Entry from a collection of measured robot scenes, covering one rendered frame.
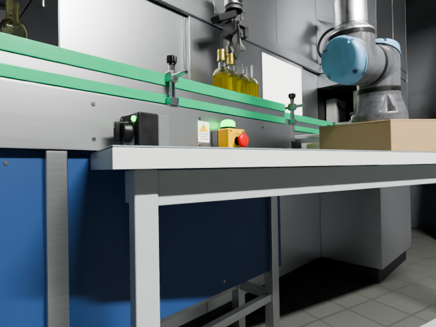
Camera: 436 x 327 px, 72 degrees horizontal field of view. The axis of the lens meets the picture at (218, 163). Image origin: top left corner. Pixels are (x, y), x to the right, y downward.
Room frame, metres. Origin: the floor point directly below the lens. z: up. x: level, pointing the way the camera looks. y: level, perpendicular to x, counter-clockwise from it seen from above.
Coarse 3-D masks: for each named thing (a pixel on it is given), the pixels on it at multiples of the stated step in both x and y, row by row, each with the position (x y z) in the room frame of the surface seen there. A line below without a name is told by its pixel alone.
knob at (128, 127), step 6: (114, 126) 0.62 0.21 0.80; (120, 126) 0.62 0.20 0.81; (126, 126) 0.62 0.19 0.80; (132, 126) 0.63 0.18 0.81; (114, 132) 0.62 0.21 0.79; (120, 132) 0.62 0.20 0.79; (126, 132) 0.62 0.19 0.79; (132, 132) 0.62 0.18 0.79; (114, 138) 0.62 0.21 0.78; (120, 138) 0.62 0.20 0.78; (126, 138) 0.62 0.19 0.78; (132, 138) 0.63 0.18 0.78
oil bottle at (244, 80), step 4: (240, 76) 1.19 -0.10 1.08; (244, 76) 1.19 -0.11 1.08; (244, 80) 1.19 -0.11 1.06; (248, 80) 1.21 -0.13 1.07; (244, 84) 1.19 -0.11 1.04; (248, 84) 1.21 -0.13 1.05; (244, 88) 1.19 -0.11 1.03; (248, 88) 1.21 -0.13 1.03; (244, 92) 1.19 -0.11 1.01; (248, 92) 1.21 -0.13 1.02
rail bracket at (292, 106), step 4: (288, 96) 1.21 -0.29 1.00; (292, 96) 1.20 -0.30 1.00; (292, 100) 1.20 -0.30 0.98; (288, 104) 1.21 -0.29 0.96; (292, 104) 1.19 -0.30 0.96; (296, 104) 1.20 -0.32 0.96; (300, 104) 1.17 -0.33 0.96; (304, 104) 1.16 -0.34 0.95; (288, 108) 1.21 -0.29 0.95; (292, 108) 1.19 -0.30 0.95; (296, 108) 1.20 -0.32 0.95; (292, 112) 1.20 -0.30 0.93; (292, 116) 1.20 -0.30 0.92; (288, 120) 1.21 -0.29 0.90; (292, 120) 1.19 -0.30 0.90; (296, 120) 1.20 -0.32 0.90
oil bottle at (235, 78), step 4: (232, 72) 1.15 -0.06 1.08; (236, 72) 1.16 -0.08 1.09; (232, 76) 1.14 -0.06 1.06; (236, 76) 1.15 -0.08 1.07; (232, 80) 1.14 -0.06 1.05; (236, 80) 1.15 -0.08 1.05; (240, 80) 1.17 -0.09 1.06; (232, 84) 1.14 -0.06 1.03; (236, 84) 1.15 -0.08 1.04; (240, 84) 1.17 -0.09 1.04; (232, 88) 1.14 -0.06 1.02; (236, 88) 1.15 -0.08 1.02; (240, 88) 1.17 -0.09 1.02; (240, 92) 1.17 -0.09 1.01
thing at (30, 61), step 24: (0, 48) 0.53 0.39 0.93; (24, 48) 0.56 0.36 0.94; (48, 48) 0.58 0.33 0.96; (0, 72) 0.53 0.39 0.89; (24, 72) 0.56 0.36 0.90; (48, 72) 0.58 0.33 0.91; (72, 72) 0.62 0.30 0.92; (96, 72) 0.66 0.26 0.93; (120, 72) 0.69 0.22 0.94; (144, 72) 0.74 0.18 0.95; (120, 96) 0.69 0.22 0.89; (144, 96) 0.74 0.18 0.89; (168, 96) 0.79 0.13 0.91; (192, 96) 0.85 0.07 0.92; (216, 96) 0.92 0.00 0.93; (240, 96) 1.00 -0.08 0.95; (264, 120) 1.09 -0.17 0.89
